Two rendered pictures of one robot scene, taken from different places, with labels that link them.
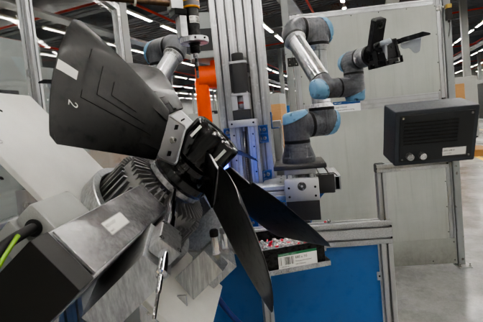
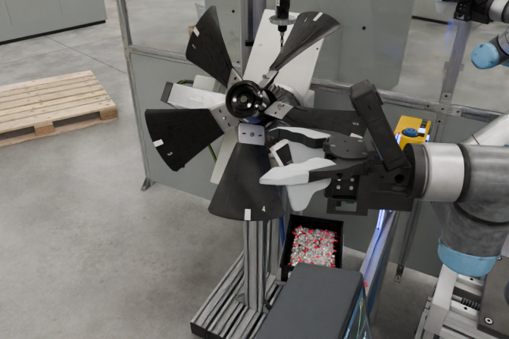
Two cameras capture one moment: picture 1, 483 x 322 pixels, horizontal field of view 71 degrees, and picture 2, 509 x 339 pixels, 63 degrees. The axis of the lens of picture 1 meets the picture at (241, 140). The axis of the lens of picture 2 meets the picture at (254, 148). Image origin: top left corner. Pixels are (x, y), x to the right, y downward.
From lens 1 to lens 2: 1.63 m
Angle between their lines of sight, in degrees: 107
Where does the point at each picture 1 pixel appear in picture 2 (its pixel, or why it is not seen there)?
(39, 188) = (247, 74)
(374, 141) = not seen: outside the picture
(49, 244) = (168, 85)
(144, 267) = not seen: hidden behind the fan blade
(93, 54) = (207, 26)
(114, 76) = (210, 38)
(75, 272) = (164, 96)
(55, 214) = (197, 82)
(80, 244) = (174, 92)
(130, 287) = not seen: hidden behind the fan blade
